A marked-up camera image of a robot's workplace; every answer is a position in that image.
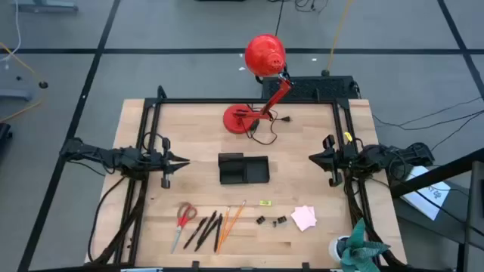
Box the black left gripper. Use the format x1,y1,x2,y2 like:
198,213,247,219
145,137,191,190

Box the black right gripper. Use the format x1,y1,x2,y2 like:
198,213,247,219
308,134,358,188

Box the red handled scissors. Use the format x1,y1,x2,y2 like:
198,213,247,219
170,202,198,255

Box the pink sticky note pad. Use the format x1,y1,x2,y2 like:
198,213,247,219
290,205,318,233

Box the black pen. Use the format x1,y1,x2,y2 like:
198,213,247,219
213,213,224,253
196,210,219,245
194,218,221,253
183,216,209,250

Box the orange pencil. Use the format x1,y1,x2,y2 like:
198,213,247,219
219,199,247,245
217,206,231,253

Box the black mesh desk organizer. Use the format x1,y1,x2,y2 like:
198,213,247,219
217,152,271,186

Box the black perforated box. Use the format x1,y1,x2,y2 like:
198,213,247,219
262,75,360,101

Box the teal plant in white pot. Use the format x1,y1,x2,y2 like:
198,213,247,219
327,218,391,272

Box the white paper sheet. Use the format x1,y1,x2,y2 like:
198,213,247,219
399,165,451,221

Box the black metal stand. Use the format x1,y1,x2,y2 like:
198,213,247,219
389,147,484,272

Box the red desk lamp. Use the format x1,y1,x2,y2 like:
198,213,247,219
222,33,295,134

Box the grey furniture foot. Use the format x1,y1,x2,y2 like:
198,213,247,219
0,88,33,102
13,0,79,13

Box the black lamp power cable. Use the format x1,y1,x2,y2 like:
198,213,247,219
234,102,293,147

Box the yellow hanging cable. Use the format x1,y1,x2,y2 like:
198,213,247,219
321,0,355,78

